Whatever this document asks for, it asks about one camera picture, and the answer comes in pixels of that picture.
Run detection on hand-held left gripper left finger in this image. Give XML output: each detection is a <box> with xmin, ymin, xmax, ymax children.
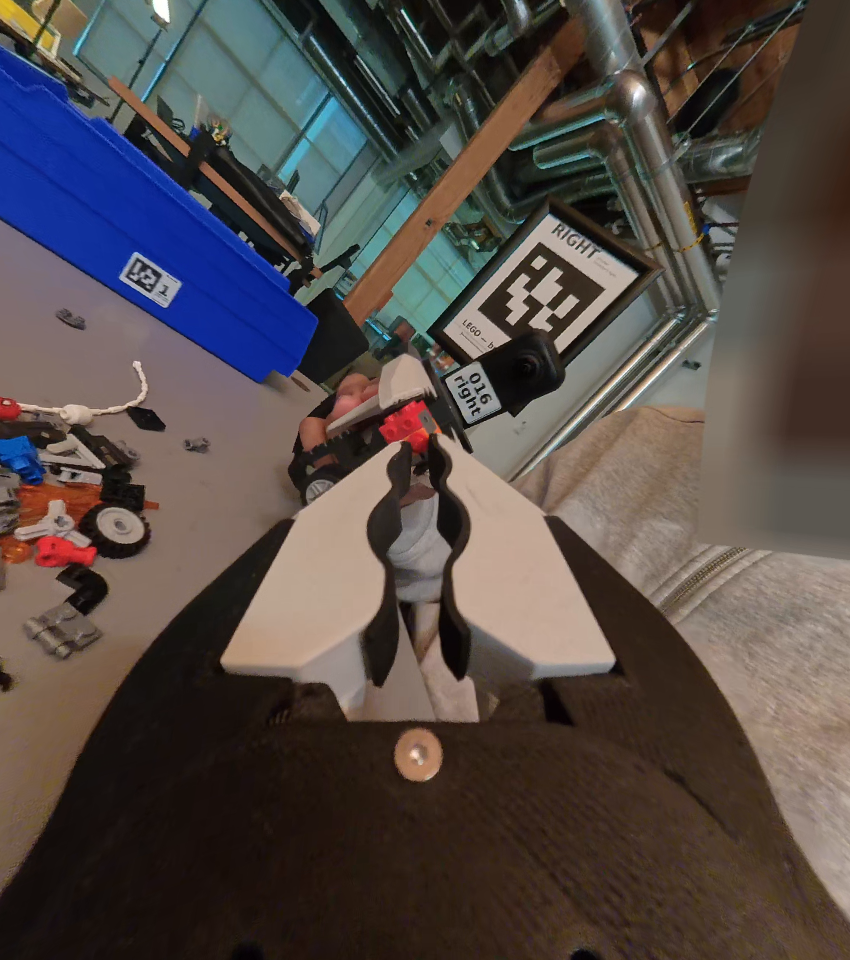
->
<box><xmin>221</xmin><ymin>442</ymin><xmax>426</xmax><ymax>721</ymax></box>

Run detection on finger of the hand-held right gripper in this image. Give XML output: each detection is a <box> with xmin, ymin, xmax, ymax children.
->
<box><xmin>326</xmin><ymin>354</ymin><xmax>447</xmax><ymax>440</ymax></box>

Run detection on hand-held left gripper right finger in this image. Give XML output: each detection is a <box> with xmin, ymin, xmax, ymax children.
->
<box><xmin>425</xmin><ymin>435</ymin><xmax>617</xmax><ymax>717</ymax></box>

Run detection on lego motorcycle model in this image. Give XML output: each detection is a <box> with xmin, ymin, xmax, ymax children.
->
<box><xmin>288</xmin><ymin>399</ymin><xmax>441</xmax><ymax>507</ymax></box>

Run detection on pile of lego pieces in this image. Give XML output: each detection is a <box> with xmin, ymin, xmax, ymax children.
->
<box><xmin>0</xmin><ymin>390</ymin><xmax>152</xmax><ymax>699</ymax></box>

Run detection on person's right forearm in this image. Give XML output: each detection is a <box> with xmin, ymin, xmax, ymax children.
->
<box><xmin>386</xmin><ymin>491</ymin><xmax>459</xmax><ymax>605</ymax></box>

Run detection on black lego wheel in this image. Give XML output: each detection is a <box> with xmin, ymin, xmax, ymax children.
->
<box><xmin>80</xmin><ymin>501</ymin><xmax>153</xmax><ymax>561</ymax></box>

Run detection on person's right hand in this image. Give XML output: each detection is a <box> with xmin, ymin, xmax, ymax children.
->
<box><xmin>297</xmin><ymin>373</ymin><xmax>382</xmax><ymax>453</ymax></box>

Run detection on framed marker sign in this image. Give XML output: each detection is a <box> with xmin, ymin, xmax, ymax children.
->
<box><xmin>427</xmin><ymin>196</ymin><xmax>664</xmax><ymax>370</ymax></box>

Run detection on black office chair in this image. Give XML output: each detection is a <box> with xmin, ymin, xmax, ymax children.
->
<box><xmin>297</xmin><ymin>288</ymin><xmax>370</xmax><ymax>385</ymax></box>

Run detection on silver ventilation pipes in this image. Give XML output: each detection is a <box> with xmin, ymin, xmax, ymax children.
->
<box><xmin>462</xmin><ymin>0</ymin><xmax>729</xmax><ymax>481</ymax></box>

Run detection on background wooden desk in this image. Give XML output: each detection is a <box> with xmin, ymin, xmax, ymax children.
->
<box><xmin>106</xmin><ymin>75</ymin><xmax>322</xmax><ymax>280</ymax></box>

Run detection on blue plastic bin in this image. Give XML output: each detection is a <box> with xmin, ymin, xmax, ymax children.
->
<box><xmin>0</xmin><ymin>33</ymin><xmax>319</xmax><ymax>385</ymax></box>

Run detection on light panel on stand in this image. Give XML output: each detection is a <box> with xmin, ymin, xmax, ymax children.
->
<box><xmin>141</xmin><ymin>0</ymin><xmax>174</xmax><ymax>99</ymax></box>

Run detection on wooden post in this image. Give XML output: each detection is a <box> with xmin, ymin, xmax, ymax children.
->
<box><xmin>342</xmin><ymin>30</ymin><xmax>585</xmax><ymax>325</ymax></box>

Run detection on white lego string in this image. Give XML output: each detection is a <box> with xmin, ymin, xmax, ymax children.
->
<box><xmin>0</xmin><ymin>360</ymin><xmax>150</xmax><ymax>423</ymax></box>

